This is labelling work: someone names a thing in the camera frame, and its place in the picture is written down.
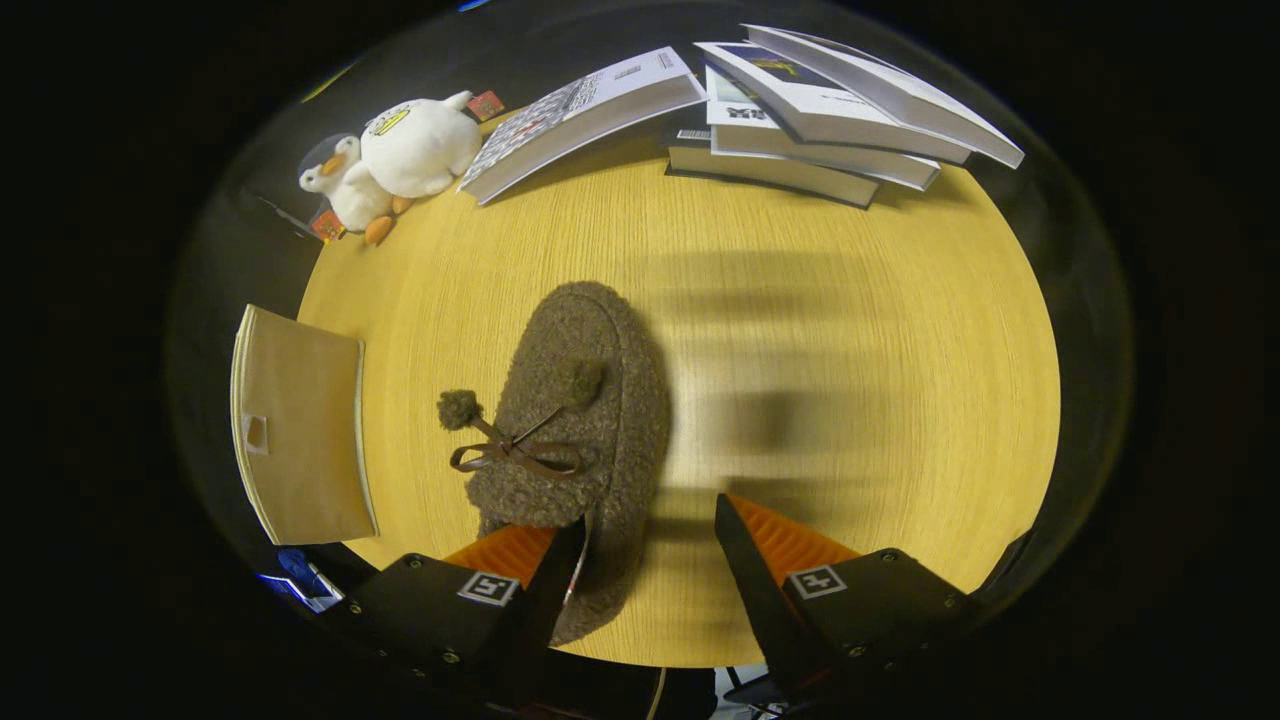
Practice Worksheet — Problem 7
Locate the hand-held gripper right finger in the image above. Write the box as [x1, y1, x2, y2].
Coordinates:
[712, 492, 976, 701]

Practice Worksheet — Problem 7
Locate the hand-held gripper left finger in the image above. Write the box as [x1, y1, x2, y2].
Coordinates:
[340, 515, 591, 701]

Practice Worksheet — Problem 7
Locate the white book with blue picture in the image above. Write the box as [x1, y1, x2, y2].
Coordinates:
[695, 42, 973, 166]

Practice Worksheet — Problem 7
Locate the white duck plush toy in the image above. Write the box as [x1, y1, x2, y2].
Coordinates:
[360, 90, 506, 199]

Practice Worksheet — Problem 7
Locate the beige fabric storage box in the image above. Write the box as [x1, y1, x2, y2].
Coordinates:
[230, 304, 381, 546]

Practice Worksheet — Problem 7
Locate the white book with dark picture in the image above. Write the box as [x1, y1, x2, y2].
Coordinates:
[745, 24, 1026, 169]

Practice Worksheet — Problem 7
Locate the grey patterned cover book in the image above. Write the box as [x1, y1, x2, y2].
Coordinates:
[458, 47, 707, 206]

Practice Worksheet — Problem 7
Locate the grey penguin plush toy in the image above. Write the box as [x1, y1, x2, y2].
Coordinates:
[298, 133, 396, 246]

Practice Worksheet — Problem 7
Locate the white book with black lettering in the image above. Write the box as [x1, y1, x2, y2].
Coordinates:
[705, 65, 941, 191]

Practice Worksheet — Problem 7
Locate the brown fuzzy shoe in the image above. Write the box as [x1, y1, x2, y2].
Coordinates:
[437, 281, 673, 646]

